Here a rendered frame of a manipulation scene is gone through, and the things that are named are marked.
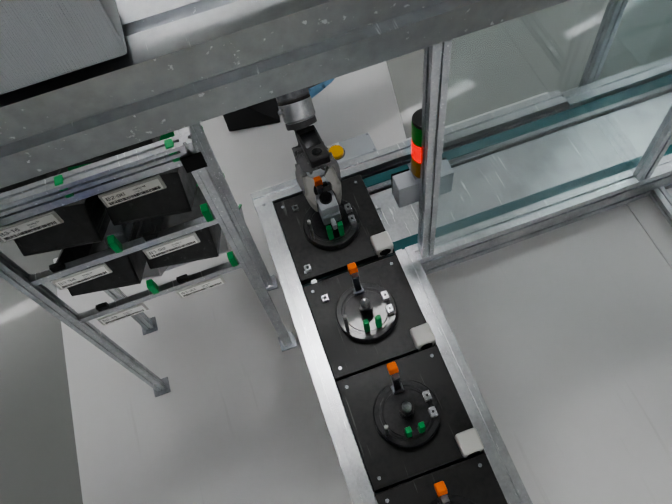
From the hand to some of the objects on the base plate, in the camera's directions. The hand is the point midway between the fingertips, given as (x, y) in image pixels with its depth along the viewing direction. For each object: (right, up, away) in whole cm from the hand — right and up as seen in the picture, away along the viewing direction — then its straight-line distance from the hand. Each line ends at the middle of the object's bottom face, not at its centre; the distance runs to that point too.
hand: (327, 203), depth 142 cm
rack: (-28, -32, +11) cm, 44 cm away
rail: (+23, +12, +29) cm, 39 cm away
